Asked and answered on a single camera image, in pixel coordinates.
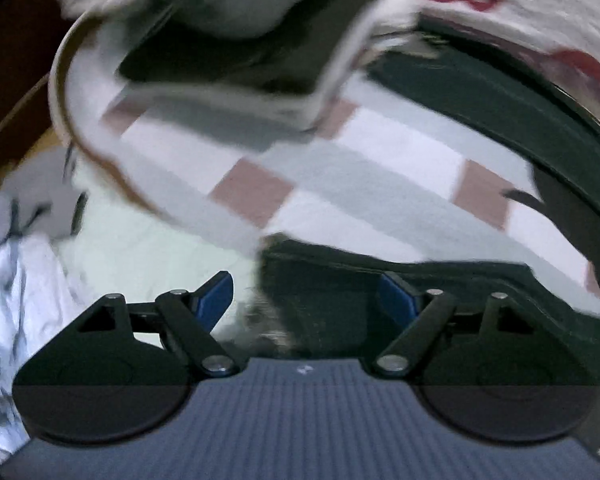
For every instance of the dark green pants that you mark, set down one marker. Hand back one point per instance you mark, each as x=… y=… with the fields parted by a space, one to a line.
x=330 y=285

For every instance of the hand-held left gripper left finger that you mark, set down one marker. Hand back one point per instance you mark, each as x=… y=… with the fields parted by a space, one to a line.
x=215 y=300

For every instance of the white bear print quilt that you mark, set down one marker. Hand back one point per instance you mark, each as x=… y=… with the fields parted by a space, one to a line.
x=555 y=5

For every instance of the brown wooden dresser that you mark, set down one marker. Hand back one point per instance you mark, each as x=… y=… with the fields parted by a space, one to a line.
x=10 y=60

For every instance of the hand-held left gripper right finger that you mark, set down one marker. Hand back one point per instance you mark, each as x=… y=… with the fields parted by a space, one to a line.
x=397 y=300

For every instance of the grey and white crumpled clothes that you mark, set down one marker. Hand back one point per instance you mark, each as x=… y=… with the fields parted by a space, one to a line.
x=20 y=285

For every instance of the dark olive folded garment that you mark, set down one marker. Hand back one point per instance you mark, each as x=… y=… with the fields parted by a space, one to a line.
x=230 y=65

